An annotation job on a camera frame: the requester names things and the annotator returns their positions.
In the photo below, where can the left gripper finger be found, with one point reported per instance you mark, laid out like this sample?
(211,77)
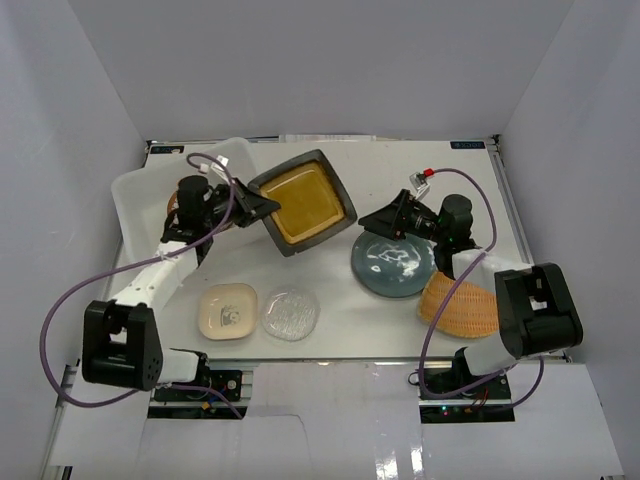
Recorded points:
(244,193)
(256,209)

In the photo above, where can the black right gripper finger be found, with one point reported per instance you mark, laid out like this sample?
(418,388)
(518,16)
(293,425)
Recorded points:
(383,223)
(397,207)

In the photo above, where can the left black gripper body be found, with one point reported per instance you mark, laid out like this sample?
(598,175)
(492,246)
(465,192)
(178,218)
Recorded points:
(242,203)

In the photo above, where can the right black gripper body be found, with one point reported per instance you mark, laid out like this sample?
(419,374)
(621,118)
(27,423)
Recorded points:
(415,221)

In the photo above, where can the blue-grey round plate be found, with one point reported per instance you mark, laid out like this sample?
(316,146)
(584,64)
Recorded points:
(392,269)

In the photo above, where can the black square yellow-centre plate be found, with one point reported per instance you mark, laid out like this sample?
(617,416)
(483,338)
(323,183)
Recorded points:
(314,203)

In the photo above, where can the floral plate with orange rim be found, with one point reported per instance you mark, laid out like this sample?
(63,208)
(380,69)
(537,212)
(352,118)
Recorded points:
(172,204)

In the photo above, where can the cream square small dish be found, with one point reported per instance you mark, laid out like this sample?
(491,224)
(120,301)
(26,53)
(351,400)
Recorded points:
(228,312)

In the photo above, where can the orange bird-painted oval plate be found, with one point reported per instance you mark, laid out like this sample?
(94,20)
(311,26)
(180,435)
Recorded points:
(471,313)

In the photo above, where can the clear glass plate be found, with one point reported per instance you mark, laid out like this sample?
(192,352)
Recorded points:
(290,313)

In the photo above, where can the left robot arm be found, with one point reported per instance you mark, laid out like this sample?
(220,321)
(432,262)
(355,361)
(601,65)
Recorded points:
(147,335)

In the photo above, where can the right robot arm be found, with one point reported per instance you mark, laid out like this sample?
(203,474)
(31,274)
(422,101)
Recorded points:
(459,258)

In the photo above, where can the white plastic bin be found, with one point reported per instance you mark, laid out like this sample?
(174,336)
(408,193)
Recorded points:
(141,196)

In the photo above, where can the blue label right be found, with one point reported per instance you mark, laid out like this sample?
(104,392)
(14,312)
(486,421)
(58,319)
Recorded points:
(467,145)

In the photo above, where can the blue label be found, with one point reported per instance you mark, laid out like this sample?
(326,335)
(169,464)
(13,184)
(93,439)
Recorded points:
(467,145)
(166,149)

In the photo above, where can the blue label left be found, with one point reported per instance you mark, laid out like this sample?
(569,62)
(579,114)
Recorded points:
(166,149)

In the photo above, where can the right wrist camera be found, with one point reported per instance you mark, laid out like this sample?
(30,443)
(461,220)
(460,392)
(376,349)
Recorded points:
(420,182)

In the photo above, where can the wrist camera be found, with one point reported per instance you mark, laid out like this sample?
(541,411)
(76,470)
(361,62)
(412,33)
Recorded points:
(420,182)
(215,164)

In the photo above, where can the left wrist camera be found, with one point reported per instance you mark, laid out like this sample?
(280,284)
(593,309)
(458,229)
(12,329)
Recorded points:
(215,164)

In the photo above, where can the aluminium frame rail right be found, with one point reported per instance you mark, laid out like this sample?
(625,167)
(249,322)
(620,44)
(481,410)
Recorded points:
(525,240)

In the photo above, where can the robot base electronics with wires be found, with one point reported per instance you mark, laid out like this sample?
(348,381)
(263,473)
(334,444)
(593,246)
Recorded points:
(215,394)

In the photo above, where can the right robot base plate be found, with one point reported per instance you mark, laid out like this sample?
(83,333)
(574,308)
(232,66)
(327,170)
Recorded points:
(488,403)

